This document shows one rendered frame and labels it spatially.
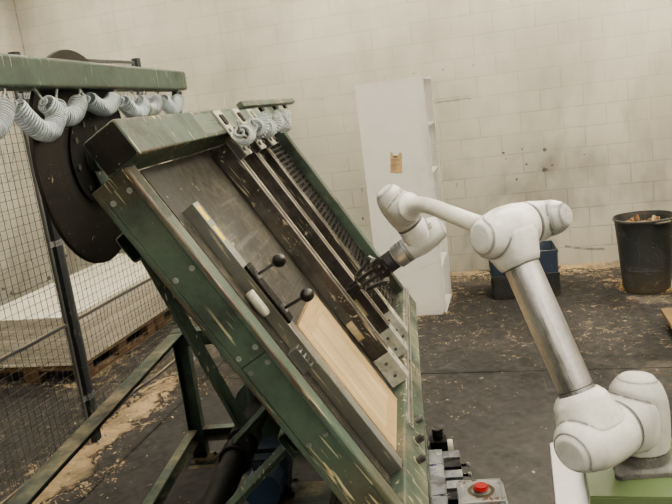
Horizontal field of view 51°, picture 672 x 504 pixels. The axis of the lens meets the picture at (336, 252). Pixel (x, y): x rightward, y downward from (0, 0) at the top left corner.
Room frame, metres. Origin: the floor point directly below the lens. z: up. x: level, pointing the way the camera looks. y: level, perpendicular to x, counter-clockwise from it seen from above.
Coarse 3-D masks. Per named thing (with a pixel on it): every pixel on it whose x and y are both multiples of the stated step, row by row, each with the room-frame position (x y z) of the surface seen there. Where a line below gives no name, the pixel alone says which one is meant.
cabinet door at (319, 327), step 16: (320, 304) 2.35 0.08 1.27; (304, 320) 2.10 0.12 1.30; (320, 320) 2.24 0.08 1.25; (320, 336) 2.13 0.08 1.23; (336, 336) 2.27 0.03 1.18; (320, 352) 2.02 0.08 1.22; (336, 352) 2.15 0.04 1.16; (352, 352) 2.30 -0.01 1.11; (336, 368) 2.04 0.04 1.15; (352, 368) 2.18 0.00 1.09; (368, 368) 2.32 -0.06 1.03; (352, 384) 2.07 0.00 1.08; (368, 384) 2.21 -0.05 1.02; (384, 384) 2.35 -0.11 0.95; (368, 400) 2.09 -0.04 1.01; (384, 400) 2.23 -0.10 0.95; (368, 416) 1.99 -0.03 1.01; (384, 416) 2.12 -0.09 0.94; (384, 432) 2.01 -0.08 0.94
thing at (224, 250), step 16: (192, 208) 1.91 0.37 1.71; (192, 224) 1.91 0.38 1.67; (208, 224) 1.91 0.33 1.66; (208, 240) 1.91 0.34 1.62; (224, 240) 1.95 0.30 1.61; (224, 256) 1.91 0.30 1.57; (240, 256) 1.94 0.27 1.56; (240, 272) 1.90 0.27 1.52; (256, 288) 1.90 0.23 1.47; (272, 304) 1.89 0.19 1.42; (272, 320) 1.89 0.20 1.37; (288, 336) 1.89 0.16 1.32; (304, 336) 1.93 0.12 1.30; (320, 368) 1.88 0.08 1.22; (320, 384) 1.88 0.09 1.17; (336, 384) 1.88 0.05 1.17; (336, 400) 1.88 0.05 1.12; (352, 400) 1.90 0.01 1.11; (352, 416) 1.87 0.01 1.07; (368, 432) 1.87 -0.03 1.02; (384, 448) 1.86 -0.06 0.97; (384, 464) 1.86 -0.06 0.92; (400, 464) 1.87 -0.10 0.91
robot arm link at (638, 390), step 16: (624, 384) 1.84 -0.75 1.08; (640, 384) 1.82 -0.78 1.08; (656, 384) 1.82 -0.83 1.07; (624, 400) 1.81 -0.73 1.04; (640, 400) 1.80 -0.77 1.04; (656, 400) 1.80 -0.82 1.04; (640, 416) 1.77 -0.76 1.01; (656, 416) 1.78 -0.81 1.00; (656, 432) 1.78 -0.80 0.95; (640, 448) 1.76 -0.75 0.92; (656, 448) 1.79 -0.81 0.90
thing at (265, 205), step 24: (264, 120) 2.53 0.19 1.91; (240, 168) 2.52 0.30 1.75; (264, 192) 2.51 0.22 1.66; (264, 216) 2.52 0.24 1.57; (288, 240) 2.51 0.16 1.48; (312, 264) 2.50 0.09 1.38; (336, 288) 2.49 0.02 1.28; (336, 312) 2.49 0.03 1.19; (360, 312) 2.52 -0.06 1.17; (384, 360) 2.47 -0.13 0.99
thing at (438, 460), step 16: (432, 432) 2.29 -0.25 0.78; (432, 448) 2.27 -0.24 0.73; (448, 448) 2.27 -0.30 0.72; (432, 464) 2.14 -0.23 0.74; (448, 464) 2.09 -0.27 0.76; (464, 464) 2.15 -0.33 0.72; (432, 480) 2.05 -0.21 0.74; (448, 480) 2.01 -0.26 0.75; (432, 496) 1.96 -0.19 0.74; (448, 496) 1.91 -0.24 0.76
